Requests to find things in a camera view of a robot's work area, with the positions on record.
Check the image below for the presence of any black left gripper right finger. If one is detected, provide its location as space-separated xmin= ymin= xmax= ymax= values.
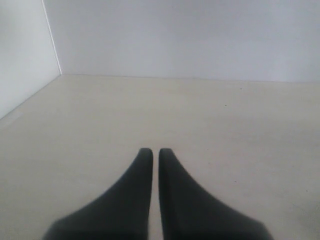
xmin=158 ymin=148 xmax=273 ymax=240

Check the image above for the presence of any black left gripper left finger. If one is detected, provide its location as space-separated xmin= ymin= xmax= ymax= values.
xmin=43 ymin=148 xmax=153 ymax=240

